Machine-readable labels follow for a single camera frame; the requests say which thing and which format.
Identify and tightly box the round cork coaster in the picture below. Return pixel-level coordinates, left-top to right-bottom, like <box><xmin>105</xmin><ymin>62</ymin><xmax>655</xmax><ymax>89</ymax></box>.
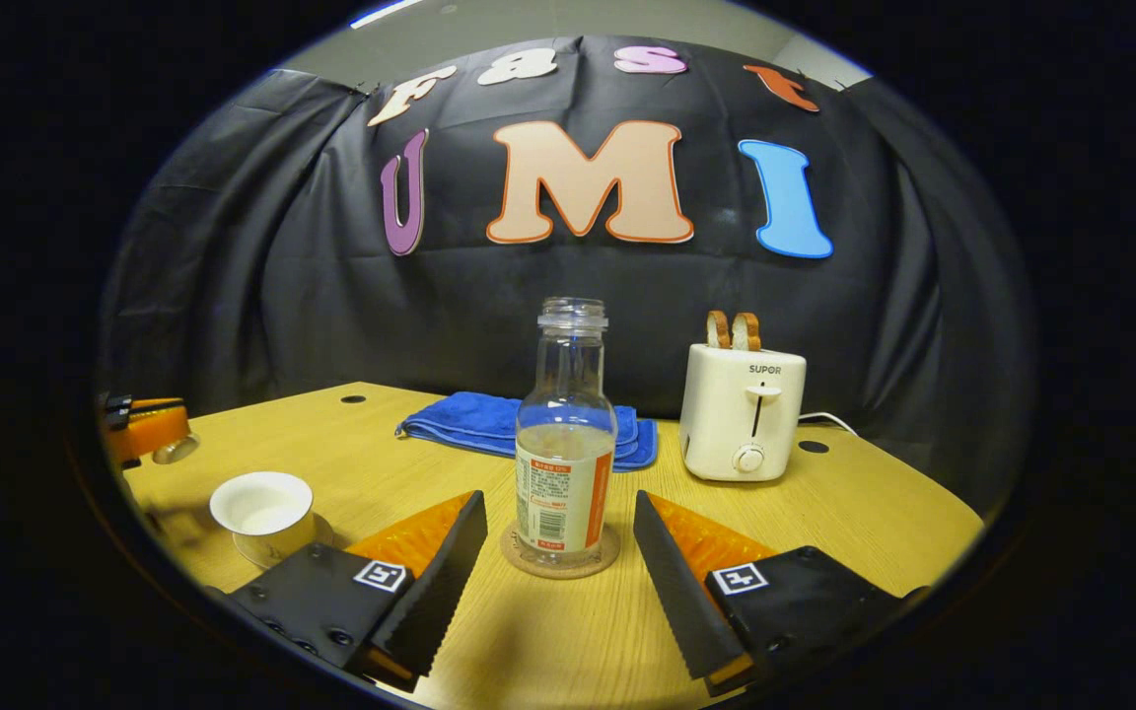
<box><xmin>499</xmin><ymin>521</ymin><xmax>621</xmax><ymax>580</ymax></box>

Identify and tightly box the white toaster cable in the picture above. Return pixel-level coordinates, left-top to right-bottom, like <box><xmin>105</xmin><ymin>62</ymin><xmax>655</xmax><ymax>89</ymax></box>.
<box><xmin>798</xmin><ymin>411</ymin><xmax>860</xmax><ymax>438</ymax></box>

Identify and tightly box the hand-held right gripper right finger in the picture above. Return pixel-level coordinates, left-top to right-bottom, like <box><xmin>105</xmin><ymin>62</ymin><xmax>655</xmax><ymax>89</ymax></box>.
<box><xmin>633</xmin><ymin>490</ymin><xmax>929</xmax><ymax>697</ymax></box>

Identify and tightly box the folded blue towel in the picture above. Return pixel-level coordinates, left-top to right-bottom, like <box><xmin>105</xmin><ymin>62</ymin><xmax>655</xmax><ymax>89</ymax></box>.
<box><xmin>395</xmin><ymin>391</ymin><xmax>659</xmax><ymax>471</ymax></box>

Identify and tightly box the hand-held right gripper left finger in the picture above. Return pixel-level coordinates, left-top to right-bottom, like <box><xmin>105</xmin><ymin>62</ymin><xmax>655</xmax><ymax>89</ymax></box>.
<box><xmin>226</xmin><ymin>490</ymin><xmax>488</xmax><ymax>692</ymax></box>

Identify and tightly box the black backdrop cloth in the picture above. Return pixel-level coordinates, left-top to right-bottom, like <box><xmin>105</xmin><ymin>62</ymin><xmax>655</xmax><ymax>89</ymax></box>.
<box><xmin>95</xmin><ymin>37</ymin><xmax>1037</xmax><ymax>514</ymax></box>

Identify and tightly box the white ceramic teacup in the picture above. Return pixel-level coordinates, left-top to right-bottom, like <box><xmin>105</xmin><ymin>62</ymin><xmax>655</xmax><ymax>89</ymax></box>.
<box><xmin>209</xmin><ymin>471</ymin><xmax>316</xmax><ymax>565</ymax></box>

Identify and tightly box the white toaster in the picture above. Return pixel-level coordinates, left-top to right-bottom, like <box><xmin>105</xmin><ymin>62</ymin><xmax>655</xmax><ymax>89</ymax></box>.
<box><xmin>678</xmin><ymin>342</ymin><xmax>808</xmax><ymax>483</ymax></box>

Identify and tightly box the clear plastic water bottle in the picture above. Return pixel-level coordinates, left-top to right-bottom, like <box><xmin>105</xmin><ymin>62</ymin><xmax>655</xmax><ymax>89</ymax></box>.
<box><xmin>515</xmin><ymin>298</ymin><xmax>618</xmax><ymax>565</ymax></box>

